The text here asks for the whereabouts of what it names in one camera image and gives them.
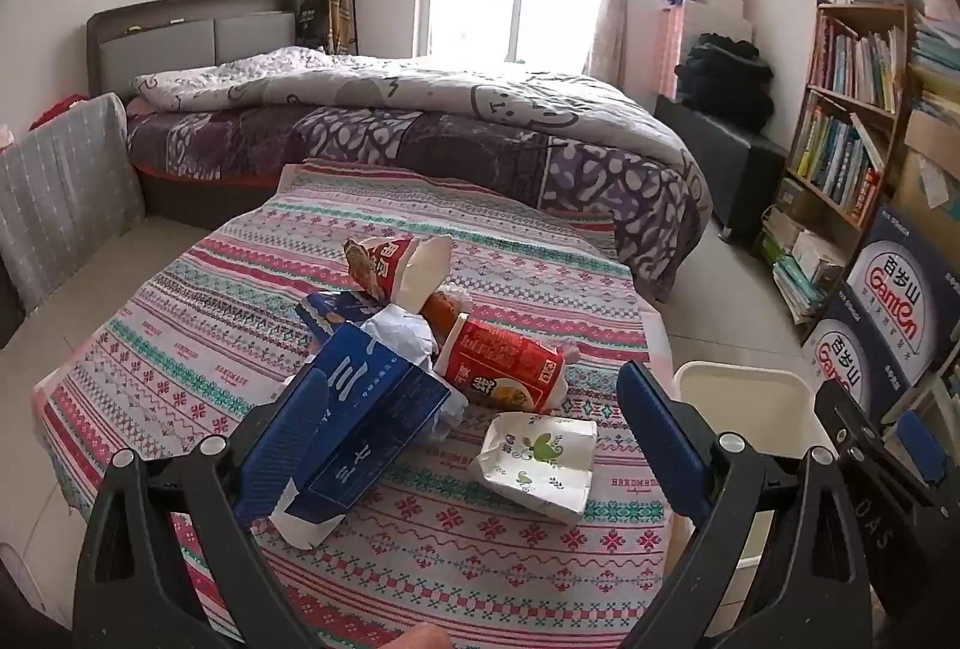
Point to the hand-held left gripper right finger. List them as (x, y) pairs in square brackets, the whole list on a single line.
[(660, 439)]

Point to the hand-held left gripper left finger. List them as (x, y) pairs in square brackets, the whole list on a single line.
[(281, 446)]

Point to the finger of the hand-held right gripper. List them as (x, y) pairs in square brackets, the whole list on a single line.
[(921, 443), (844, 412)]

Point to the white trash bin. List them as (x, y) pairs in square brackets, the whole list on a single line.
[(750, 409)]

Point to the large blue carton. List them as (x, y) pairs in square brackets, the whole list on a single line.
[(375, 409)]

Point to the person's left hand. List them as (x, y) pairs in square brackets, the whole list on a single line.
[(424, 638)]

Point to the blue white carton box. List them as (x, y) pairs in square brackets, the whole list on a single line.
[(896, 296), (844, 356)]

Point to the white paper bag green print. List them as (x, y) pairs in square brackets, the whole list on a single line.
[(540, 461)]

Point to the small blue box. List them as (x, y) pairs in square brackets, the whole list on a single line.
[(330, 311)]

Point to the pile of flat books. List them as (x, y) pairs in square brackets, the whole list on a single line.
[(802, 259)]

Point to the patterned striped tablecloth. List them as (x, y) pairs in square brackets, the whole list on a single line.
[(225, 289)]

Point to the red paper noodle cup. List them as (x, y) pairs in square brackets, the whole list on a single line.
[(502, 364)]

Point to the red carton with white flap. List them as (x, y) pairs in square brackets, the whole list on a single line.
[(390, 262)]

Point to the orange cloth scrap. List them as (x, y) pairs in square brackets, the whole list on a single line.
[(448, 307)]

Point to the row of upright books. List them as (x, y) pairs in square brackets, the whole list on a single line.
[(855, 60), (832, 161)]

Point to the purple patterned blanket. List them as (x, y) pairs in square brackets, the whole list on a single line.
[(600, 191)]

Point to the brown cardboard box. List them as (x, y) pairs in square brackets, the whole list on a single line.
[(930, 169)]

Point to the dark bed base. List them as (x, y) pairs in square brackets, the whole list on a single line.
[(195, 195)]

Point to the black bench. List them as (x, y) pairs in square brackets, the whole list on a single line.
[(727, 169)]

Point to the wooden bookshelf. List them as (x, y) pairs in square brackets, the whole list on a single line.
[(896, 116)]

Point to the black clothes pile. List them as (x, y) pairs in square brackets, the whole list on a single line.
[(724, 79)]

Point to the stack of pale books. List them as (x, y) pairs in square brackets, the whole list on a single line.
[(937, 63)]

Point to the printed grey quilt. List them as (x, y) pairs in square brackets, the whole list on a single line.
[(420, 86)]

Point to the pink cabinet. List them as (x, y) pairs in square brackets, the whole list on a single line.
[(675, 41)]

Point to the red cloth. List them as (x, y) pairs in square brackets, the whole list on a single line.
[(56, 109)]

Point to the grey bed headboard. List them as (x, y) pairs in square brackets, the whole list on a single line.
[(187, 30)]

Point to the black bag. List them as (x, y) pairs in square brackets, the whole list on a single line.
[(311, 15)]

